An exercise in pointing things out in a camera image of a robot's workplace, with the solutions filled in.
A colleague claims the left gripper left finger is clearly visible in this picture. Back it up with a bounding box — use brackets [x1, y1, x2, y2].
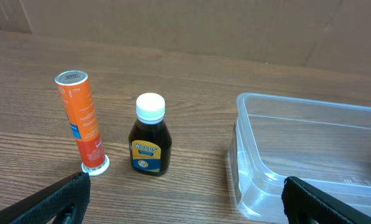
[0, 172, 91, 224]

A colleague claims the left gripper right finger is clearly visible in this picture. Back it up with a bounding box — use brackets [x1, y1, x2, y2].
[282, 176, 371, 224]

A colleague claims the clear plastic container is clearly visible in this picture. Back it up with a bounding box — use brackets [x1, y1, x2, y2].
[227, 93, 371, 223]

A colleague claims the dark syrup bottle white cap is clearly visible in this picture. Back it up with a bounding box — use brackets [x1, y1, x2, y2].
[129, 93, 172, 176]

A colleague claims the orange tablet tube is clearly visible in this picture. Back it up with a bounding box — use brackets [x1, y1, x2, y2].
[55, 70, 110, 176]

